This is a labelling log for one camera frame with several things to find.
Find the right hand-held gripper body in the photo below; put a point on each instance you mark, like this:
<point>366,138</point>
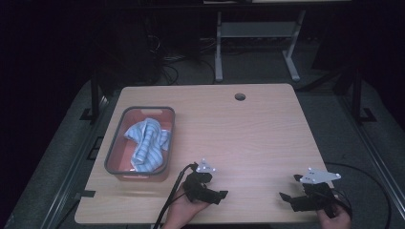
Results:
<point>318,187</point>

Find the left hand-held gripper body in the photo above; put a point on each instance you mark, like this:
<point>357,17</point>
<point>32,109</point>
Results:
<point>195,187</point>

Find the person's left hand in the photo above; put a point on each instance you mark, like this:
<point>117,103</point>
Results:
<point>181,211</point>

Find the person's right hand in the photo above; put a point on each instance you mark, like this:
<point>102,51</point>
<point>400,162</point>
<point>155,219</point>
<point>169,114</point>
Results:
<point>334,219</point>

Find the blue striped cloth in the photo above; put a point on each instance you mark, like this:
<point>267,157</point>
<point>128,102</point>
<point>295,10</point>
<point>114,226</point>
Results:
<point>148,144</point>

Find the red basket with grey rim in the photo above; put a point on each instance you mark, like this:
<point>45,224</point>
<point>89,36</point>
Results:
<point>119,152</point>

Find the grey metal stand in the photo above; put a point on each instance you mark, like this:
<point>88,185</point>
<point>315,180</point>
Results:
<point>258,30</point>

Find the aluminium frame rail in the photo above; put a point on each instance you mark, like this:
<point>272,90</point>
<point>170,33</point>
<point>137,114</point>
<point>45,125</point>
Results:
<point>375,149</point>
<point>79,159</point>

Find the black metal post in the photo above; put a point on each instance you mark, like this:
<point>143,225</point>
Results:
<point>357,95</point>
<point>95,95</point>

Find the black table edge bracket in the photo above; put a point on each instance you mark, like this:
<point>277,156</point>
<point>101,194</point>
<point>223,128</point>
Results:
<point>85,193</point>

